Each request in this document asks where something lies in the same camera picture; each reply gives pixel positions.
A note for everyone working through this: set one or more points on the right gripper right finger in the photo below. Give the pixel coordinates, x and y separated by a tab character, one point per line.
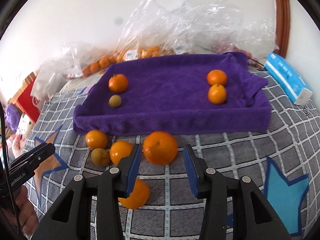
253	215

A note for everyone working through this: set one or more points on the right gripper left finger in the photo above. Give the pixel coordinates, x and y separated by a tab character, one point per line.
69	216

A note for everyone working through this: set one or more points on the oval yellow orange fruit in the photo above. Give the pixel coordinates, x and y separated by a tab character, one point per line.
96	139

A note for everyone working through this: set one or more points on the small orange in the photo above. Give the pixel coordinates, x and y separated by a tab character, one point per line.
120	149
217	77

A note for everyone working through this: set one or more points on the large orange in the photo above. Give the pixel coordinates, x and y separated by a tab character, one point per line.
160	148

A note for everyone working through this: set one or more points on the yellow green small fruit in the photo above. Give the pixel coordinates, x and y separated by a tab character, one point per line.
115	101

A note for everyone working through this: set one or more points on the medium orange with stem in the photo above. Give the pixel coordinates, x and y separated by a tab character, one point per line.
118	83

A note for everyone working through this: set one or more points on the person's left hand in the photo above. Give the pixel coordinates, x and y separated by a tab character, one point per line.
28	218

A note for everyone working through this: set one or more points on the white patterned plush toy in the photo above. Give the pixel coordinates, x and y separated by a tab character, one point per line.
25	126

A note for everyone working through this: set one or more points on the grey checked blanket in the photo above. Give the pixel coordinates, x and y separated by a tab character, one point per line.
283	162

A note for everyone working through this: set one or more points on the red paper gift bag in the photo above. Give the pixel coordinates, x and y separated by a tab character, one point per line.
27	104

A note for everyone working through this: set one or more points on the white plastic shopping bag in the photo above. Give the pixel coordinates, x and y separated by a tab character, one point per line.
51	77

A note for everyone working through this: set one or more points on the clear bag of oranges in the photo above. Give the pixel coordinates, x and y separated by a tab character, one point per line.
85	59

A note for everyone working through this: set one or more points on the blue tissue pack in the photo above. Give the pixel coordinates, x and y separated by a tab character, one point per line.
289	79

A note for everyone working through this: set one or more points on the purple towel covered tray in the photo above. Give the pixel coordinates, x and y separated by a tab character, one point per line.
170	93

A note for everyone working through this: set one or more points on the clear bag of red fruit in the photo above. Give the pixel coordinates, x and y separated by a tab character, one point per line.
219	28

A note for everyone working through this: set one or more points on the clear bag of kumquats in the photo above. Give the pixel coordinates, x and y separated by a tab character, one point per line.
149	32

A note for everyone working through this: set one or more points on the brown wooden door frame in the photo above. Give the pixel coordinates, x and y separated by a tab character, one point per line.
283	20

